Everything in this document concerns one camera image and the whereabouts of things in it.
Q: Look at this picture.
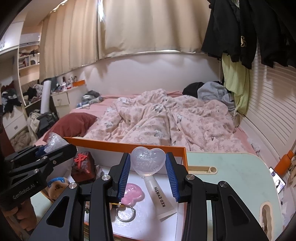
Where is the clear plastic wrap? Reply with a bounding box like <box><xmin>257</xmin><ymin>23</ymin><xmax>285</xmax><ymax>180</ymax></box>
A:
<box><xmin>44</xmin><ymin>132</ymin><xmax>68</xmax><ymax>153</ymax></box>

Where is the tan plush toy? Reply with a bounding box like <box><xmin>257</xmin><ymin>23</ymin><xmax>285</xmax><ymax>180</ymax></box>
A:
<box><xmin>46</xmin><ymin>177</ymin><xmax>69</xmax><ymax>201</ymax></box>

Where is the dark red mahjong block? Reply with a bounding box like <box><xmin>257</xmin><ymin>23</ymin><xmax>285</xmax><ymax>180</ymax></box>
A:
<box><xmin>71</xmin><ymin>152</ymin><xmax>96</xmax><ymax>184</ymax></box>

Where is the pink heart-shaped case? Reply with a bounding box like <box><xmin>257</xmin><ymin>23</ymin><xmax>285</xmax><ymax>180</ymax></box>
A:
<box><xmin>121</xmin><ymin>183</ymin><xmax>144</xmax><ymax>207</ymax></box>

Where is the silver metal cup keyring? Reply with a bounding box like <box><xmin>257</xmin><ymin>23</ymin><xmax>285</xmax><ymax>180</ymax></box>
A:
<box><xmin>115</xmin><ymin>203</ymin><xmax>136</xmax><ymax>222</ymax></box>

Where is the white cream tube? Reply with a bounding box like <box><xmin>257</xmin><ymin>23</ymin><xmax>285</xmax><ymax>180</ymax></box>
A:
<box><xmin>143</xmin><ymin>175</ymin><xmax>177</xmax><ymax>220</ymax></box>

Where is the cartoon figure keychain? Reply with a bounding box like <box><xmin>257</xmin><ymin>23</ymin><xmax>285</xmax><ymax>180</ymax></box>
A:
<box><xmin>109</xmin><ymin>202</ymin><xmax>123</xmax><ymax>210</ymax></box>

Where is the person's left hand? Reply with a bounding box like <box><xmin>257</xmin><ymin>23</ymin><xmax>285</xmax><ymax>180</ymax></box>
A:
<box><xmin>1</xmin><ymin>199</ymin><xmax>37</xmax><ymax>232</ymax></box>

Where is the dark red pillow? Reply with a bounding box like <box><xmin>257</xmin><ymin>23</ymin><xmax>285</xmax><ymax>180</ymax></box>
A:
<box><xmin>43</xmin><ymin>113</ymin><xmax>97</xmax><ymax>142</ymax></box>

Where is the orange cardboard box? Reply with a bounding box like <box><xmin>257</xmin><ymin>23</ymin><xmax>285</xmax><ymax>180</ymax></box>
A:
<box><xmin>41</xmin><ymin>136</ymin><xmax>189</xmax><ymax>241</ymax></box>

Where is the white bedside drawer unit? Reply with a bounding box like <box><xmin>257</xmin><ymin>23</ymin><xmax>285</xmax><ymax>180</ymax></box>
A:
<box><xmin>51</xmin><ymin>84</ymin><xmax>88</xmax><ymax>118</ymax></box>

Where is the white paper roll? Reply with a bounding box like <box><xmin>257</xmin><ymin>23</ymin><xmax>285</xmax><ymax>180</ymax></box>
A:
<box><xmin>40</xmin><ymin>80</ymin><xmax>51</xmax><ymax>114</ymax></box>

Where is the orange bottle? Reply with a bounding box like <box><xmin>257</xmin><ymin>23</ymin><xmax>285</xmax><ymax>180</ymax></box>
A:
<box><xmin>274</xmin><ymin>150</ymin><xmax>295</xmax><ymax>176</ymax></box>

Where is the clothes bundle on bed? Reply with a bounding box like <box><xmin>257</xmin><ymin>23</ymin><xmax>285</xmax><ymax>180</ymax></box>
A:
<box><xmin>76</xmin><ymin>90</ymin><xmax>104</xmax><ymax>109</ymax></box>

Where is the small orange box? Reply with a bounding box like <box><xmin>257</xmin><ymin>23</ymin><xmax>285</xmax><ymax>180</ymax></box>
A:
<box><xmin>72</xmin><ymin>80</ymin><xmax>86</xmax><ymax>87</ymax></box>

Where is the pink floral duvet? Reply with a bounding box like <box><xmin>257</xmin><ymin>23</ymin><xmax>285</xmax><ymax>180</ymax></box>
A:
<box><xmin>85</xmin><ymin>89</ymin><xmax>247</xmax><ymax>153</ymax></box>

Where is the beige curtain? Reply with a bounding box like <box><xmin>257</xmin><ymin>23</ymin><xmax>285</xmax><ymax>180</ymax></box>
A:
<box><xmin>40</xmin><ymin>1</ymin><xmax>210</xmax><ymax>79</ymax></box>

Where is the grey clothing pile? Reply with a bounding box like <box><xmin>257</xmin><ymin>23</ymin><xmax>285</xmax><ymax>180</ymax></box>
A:
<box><xmin>197</xmin><ymin>81</ymin><xmax>235</xmax><ymax>111</ymax></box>

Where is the black clothing on bed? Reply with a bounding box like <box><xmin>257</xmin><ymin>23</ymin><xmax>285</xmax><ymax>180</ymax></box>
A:
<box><xmin>182</xmin><ymin>82</ymin><xmax>204</xmax><ymax>98</ymax></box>

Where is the light green hanging garment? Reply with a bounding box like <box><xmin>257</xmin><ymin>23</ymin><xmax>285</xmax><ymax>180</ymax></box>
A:
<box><xmin>222</xmin><ymin>53</ymin><xmax>250</xmax><ymax>115</ymax></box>

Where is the black hanging jacket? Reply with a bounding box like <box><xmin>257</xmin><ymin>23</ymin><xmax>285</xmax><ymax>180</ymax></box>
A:
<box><xmin>201</xmin><ymin>1</ymin><xmax>295</xmax><ymax>69</ymax></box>

